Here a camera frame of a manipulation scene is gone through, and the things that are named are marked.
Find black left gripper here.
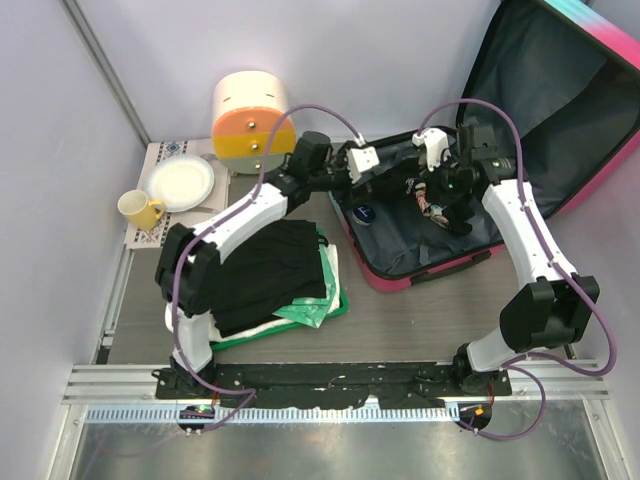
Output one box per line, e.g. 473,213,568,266
308,142,370,211

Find black floral print shirt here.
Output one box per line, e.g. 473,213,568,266
348,159,471,231

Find white towel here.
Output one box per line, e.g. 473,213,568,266
164,239,344,346

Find pastel three-drawer storage box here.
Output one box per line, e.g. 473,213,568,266
211,70,296,175

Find green tie-dye garment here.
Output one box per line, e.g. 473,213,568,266
273,245,337,328

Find pink and teal children's suitcase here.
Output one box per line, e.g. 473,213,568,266
334,1,639,292

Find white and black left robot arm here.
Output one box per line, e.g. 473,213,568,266
155,131,379,399

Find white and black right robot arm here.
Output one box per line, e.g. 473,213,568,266
435,125,600,395

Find green plastic tray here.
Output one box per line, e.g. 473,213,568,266
210,288,349,352

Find white paper plate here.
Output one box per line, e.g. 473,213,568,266
144,154,215,213

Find yellow ceramic mug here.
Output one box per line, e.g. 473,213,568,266
117,190,166,231

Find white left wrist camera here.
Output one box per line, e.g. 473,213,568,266
346,146,379,184

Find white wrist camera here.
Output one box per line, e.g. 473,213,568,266
412,128,450,174
346,146,379,184

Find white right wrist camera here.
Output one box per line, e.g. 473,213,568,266
412,128,450,174

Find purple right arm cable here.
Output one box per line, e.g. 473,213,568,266
419,98,619,441

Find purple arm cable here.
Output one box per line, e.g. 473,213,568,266
419,98,619,441
172,103,369,434

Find aluminium frame rail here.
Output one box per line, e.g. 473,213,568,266
62,360,610,405

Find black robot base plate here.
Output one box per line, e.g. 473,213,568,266
154,361,514,409

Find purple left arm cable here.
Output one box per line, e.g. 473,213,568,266
172,103,369,434

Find white slotted cable duct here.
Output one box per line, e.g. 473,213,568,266
85,401,459,425

